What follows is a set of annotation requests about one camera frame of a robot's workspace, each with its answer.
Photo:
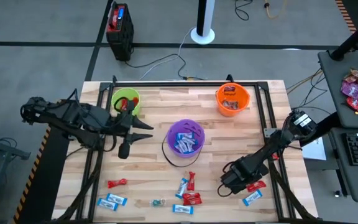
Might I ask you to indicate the red clear-wrapped candy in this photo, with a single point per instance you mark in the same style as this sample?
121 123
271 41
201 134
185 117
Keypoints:
135 100

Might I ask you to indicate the teal clear-wrapped candy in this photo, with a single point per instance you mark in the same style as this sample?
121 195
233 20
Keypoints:
158 203

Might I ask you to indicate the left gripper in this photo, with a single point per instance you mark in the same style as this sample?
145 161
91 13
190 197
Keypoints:
121 126

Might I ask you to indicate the green halloween bucket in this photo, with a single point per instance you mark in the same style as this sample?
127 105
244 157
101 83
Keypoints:
118 93

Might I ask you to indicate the grey keyboard desk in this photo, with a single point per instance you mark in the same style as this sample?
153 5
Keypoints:
353 183

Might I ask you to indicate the black metal table frame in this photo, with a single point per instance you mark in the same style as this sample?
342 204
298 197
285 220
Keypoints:
182 84

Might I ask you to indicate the black diagonal strut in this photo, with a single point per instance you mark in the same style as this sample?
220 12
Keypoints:
325 126

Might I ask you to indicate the black hazard-striped base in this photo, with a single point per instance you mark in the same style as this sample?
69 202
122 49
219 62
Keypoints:
51 174

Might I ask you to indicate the orange halloween bucket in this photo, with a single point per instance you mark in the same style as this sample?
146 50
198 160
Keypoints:
242 99

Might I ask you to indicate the grey side desk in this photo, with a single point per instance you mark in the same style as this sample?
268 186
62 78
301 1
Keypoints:
334 93

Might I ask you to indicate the white paper sheet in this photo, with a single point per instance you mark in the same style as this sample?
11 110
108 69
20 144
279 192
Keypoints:
315 151

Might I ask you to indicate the black red equipment case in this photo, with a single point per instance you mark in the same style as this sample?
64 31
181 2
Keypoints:
121 34

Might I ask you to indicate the white pole round base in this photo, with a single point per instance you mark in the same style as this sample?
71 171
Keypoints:
202 35

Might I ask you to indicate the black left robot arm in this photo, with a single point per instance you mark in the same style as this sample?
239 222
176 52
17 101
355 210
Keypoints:
73 115

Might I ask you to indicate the black diagonal pole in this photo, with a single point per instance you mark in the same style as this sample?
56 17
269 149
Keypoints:
353 37

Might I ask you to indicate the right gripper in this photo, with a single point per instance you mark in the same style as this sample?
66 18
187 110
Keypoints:
247 169

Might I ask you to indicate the purple candy bag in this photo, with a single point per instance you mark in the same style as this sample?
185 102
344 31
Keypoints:
351 89

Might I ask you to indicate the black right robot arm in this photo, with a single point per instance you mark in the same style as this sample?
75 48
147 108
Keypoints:
275 146

